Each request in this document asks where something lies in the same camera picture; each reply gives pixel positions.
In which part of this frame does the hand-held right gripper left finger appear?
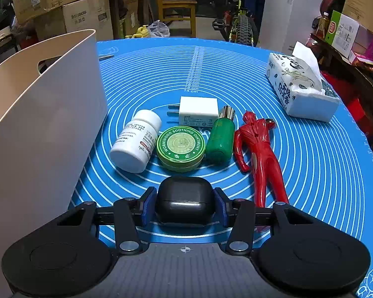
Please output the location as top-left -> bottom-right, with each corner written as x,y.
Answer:
56,187 -> 158,254

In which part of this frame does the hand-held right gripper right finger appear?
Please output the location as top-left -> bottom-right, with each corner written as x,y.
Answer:
213,187 -> 314,254

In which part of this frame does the black earbuds case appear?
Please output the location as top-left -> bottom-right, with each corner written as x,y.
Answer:
155,176 -> 217,226

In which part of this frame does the white plastic storage bin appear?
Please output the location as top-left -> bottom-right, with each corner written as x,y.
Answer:
0,29 -> 109,298

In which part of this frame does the white pill bottle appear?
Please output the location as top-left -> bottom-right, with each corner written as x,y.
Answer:
109,110 -> 162,174

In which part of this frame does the green round ointment tin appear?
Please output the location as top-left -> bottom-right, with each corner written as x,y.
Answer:
157,127 -> 206,173

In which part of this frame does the red hero figure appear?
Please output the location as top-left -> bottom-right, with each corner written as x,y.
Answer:
233,111 -> 290,233

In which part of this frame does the small green bottle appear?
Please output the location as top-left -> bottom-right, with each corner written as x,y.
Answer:
205,106 -> 236,164

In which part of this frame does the blue silicone mat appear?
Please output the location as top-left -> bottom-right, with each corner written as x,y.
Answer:
68,37 -> 373,298

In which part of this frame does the white charger plug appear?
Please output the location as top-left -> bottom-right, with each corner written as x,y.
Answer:
167,96 -> 219,128

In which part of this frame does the tissue pack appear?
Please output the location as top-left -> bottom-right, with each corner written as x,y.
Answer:
265,41 -> 341,122

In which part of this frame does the yellow toy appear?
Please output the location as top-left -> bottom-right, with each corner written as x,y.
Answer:
125,24 -> 150,39

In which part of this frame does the clear plastic bag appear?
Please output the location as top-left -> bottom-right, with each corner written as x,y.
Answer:
146,20 -> 171,38

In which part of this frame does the bicycle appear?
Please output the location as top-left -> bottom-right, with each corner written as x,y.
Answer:
212,0 -> 269,48

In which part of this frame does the cardboard box with white label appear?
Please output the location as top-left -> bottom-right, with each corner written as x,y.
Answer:
34,0 -> 114,41

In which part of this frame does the wooden chair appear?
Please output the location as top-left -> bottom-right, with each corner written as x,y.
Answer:
153,0 -> 198,38

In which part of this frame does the white freezer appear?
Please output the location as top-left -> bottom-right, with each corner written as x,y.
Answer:
257,0 -> 328,56

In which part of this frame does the drink bottle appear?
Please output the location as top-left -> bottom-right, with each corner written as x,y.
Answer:
317,12 -> 330,39

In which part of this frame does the green and white carton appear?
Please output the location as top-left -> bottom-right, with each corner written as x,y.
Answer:
325,10 -> 360,59

